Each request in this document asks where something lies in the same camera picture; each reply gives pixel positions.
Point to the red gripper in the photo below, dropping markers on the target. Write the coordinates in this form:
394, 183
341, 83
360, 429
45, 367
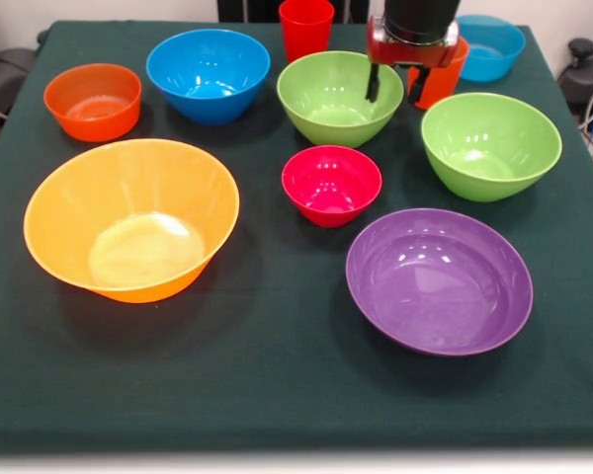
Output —
415, 55

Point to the green bowl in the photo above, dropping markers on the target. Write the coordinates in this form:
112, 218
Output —
326, 99
489, 148

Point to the orange cup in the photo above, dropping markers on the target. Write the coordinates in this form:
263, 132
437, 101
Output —
445, 84

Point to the small blue bowl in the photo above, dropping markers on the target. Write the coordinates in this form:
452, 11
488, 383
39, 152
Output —
494, 54

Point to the red cup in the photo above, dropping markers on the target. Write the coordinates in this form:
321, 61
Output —
306, 34

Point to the small pink bowl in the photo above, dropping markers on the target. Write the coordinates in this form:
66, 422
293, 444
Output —
331, 187

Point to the large blue bowl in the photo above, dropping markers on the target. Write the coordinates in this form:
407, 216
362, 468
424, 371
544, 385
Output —
207, 74

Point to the purple bowl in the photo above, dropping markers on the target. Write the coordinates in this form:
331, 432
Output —
440, 286

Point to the large orange bowl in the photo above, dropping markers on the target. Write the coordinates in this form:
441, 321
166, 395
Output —
128, 197

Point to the small red-orange bowl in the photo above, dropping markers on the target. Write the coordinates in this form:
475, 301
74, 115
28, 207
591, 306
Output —
94, 103

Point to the dark green tablecloth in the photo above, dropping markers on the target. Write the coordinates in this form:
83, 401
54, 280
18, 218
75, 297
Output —
277, 370

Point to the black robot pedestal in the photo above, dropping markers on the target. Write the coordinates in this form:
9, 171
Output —
247, 10

